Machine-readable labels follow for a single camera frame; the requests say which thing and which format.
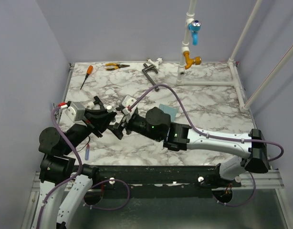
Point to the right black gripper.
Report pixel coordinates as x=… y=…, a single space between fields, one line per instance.
x=117 y=129

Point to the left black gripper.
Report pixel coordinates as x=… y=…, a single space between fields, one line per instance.
x=99 y=119

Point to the teal paper envelope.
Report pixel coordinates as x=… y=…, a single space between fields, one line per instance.
x=169 y=110

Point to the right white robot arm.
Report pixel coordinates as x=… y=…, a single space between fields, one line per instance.
x=248 y=150

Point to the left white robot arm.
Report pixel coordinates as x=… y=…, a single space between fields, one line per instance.
x=64 y=179

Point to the white PVC coupling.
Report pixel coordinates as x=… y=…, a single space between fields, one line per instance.
x=90 y=105

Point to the black T-shaped tool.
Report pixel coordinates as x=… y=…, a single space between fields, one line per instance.
x=97 y=101

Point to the white pipe fitting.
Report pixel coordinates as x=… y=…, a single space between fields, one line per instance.
x=156 y=63

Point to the orange tap valve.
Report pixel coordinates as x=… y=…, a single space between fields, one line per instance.
x=191 y=61

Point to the blue tap valve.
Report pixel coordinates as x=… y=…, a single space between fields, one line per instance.
x=194 y=28

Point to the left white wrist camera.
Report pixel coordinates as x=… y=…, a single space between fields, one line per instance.
x=74 y=111

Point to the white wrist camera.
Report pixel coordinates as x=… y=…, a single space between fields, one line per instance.
x=74 y=111
x=124 y=108

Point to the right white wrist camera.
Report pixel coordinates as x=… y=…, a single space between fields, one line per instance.
x=124 y=108

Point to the orange handled screwdriver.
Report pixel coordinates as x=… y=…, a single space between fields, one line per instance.
x=88 y=72

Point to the yellow handled pliers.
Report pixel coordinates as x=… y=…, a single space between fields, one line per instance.
x=115 y=66

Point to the dark metal crank handle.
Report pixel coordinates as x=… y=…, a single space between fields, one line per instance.
x=149 y=68

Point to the white PVC pipe frame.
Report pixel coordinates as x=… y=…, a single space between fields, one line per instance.
x=231 y=63

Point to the aluminium rail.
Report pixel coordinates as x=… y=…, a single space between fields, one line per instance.
x=270 y=180

